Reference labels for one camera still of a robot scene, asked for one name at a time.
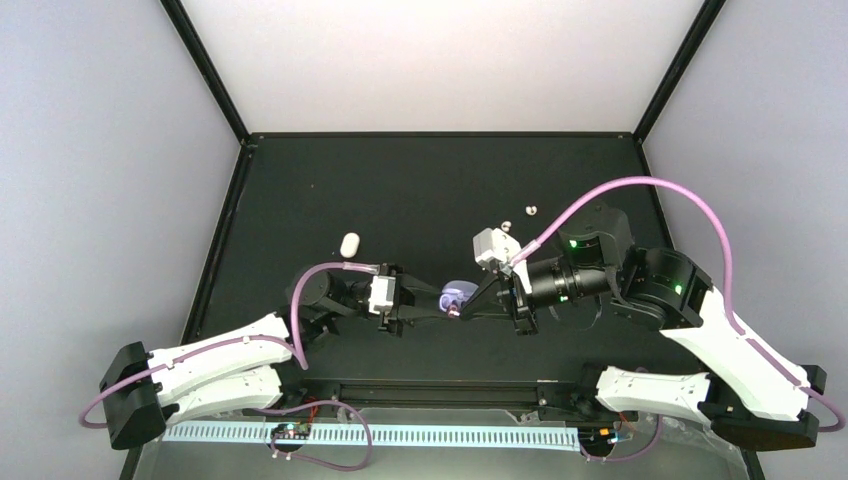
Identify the black frame post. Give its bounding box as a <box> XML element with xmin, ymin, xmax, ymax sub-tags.
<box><xmin>633</xmin><ymin>0</ymin><xmax>726</xmax><ymax>145</ymax></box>
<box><xmin>160</xmin><ymin>0</ymin><xmax>250</xmax><ymax>144</ymax></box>

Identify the white oval capsule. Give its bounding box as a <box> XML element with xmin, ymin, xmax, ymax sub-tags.
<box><xmin>339</xmin><ymin>232</ymin><xmax>361</xmax><ymax>259</ymax></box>

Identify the light blue slotted cable duct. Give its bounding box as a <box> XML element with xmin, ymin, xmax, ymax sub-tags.
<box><xmin>161</xmin><ymin>421</ymin><xmax>580</xmax><ymax>452</ymax></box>

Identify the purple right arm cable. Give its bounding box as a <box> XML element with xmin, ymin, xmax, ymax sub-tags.
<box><xmin>510</xmin><ymin>176</ymin><xmax>847</xmax><ymax>433</ymax></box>

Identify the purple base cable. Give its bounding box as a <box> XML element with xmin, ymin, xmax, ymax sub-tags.
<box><xmin>578</xmin><ymin>367</ymin><xmax>665</xmax><ymax>464</ymax></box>
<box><xmin>251</xmin><ymin>397</ymin><xmax>376</xmax><ymax>473</ymax></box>

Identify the black frame post left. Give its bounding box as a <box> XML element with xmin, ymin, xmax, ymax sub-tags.
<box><xmin>160</xmin><ymin>0</ymin><xmax>250</xmax><ymax>144</ymax></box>

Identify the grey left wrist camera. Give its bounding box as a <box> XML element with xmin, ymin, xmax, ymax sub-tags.
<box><xmin>368</xmin><ymin>275</ymin><xmax>397</xmax><ymax>315</ymax></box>

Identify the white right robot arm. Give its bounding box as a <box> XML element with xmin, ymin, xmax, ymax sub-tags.
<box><xmin>455</xmin><ymin>202</ymin><xmax>827</xmax><ymax>452</ymax></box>

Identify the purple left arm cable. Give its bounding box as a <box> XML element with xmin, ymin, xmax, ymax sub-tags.
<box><xmin>78</xmin><ymin>261</ymin><xmax>382</xmax><ymax>430</ymax></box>

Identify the black frame post right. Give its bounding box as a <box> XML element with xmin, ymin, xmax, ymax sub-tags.
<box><xmin>633</xmin><ymin>0</ymin><xmax>726</xmax><ymax>145</ymax></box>

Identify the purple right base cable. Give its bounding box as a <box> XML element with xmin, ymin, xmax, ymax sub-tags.
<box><xmin>578</xmin><ymin>367</ymin><xmax>665</xmax><ymax>464</ymax></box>

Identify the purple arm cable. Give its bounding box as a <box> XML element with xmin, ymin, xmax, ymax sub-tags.
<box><xmin>510</xmin><ymin>176</ymin><xmax>847</xmax><ymax>433</ymax></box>
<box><xmin>78</xmin><ymin>261</ymin><xmax>382</xmax><ymax>430</ymax></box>

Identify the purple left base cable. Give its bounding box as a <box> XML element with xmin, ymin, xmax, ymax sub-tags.
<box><xmin>251</xmin><ymin>397</ymin><xmax>376</xmax><ymax>473</ymax></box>

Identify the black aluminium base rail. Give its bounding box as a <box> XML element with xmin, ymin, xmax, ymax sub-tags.
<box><xmin>272</xmin><ymin>379</ymin><xmax>638</xmax><ymax>428</ymax></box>

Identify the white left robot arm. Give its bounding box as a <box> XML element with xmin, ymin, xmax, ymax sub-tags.
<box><xmin>79</xmin><ymin>262</ymin><xmax>477</xmax><ymax>451</ymax></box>

